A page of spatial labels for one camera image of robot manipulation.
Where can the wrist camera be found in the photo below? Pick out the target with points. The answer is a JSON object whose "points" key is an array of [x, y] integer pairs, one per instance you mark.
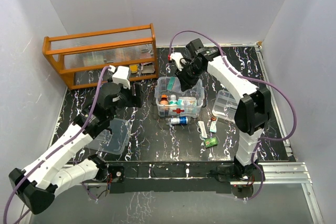
{"points": [[120, 75], [179, 60]]}

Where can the clear box lid with handle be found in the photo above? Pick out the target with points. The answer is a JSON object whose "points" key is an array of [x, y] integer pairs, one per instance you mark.
{"points": [[113, 140]]}

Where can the clear bag teal header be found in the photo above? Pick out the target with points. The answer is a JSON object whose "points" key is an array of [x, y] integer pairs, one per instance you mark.
{"points": [[173, 84]]}

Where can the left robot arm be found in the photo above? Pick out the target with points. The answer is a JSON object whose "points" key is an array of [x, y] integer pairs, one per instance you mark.
{"points": [[38, 184]]}

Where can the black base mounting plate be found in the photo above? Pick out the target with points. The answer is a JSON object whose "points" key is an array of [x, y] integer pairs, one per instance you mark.
{"points": [[217, 176]]}

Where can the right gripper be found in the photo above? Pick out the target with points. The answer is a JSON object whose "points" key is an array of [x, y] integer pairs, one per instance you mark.
{"points": [[186, 83]]}

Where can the cardboard box on shelf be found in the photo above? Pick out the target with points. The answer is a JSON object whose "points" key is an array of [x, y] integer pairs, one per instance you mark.
{"points": [[147, 68]]}

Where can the blue white spray can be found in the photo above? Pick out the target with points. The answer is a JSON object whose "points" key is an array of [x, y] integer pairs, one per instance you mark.
{"points": [[179, 120]]}

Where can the orange wooden shelf rack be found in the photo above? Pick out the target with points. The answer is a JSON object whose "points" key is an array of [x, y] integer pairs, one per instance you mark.
{"points": [[76, 57]]}

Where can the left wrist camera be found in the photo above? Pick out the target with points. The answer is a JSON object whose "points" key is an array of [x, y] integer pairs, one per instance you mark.
{"points": [[120, 75]]}

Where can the white teal ointment tube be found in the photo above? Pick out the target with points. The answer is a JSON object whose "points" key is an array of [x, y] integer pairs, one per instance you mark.
{"points": [[213, 128]]}

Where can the clear divider tray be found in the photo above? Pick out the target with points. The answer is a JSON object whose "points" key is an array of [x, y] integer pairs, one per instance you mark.
{"points": [[225, 106]]}

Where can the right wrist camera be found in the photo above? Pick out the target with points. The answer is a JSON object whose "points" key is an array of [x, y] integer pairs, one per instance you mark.
{"points": [[179, 60]]}

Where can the clear first aid box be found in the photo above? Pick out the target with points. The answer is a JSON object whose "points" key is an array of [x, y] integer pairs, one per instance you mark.
{"points": [[176, 110]]}

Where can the green small packet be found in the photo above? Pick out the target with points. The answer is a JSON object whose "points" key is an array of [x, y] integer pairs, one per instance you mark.
{"points": [[210, 142]]}

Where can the white bottle green band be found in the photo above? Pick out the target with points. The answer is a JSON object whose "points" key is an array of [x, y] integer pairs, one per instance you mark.
{"points": [[173, 100]]}

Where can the brown bottle orange cap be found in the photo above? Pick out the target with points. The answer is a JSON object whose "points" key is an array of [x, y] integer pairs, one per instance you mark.
{"points": [[164, 100]]}

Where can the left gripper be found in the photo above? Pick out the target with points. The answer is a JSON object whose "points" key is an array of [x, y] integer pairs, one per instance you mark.
{"points": [[135, 99]]}

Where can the yellow item on shelf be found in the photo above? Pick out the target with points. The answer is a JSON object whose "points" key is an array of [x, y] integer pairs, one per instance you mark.
{"points": [[133, 68]]}

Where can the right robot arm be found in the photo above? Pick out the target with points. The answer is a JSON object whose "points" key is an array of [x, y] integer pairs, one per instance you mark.
{"points": [[253, 103]]}

